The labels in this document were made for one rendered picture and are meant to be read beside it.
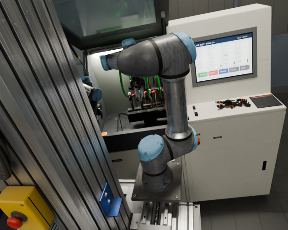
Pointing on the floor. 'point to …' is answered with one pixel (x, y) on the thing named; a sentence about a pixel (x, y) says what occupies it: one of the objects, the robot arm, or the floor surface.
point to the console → (232, 147)
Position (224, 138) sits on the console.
